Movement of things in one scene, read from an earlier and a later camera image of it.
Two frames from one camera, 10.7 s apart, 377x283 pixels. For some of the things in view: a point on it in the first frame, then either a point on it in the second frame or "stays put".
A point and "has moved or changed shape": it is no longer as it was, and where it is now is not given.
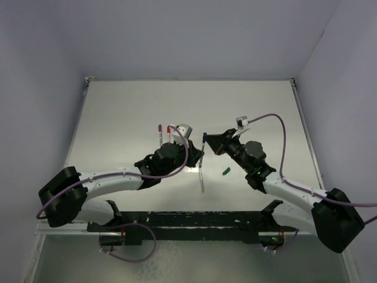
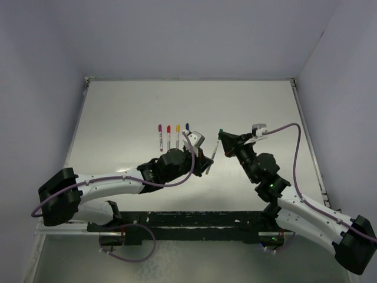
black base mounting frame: [191, 225] stays put
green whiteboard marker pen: [201, 177] → [210, 166]
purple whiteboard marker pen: [160, 131] stays put
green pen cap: [226, 171] has moved or changed shape
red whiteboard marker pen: [169, 131] stays put
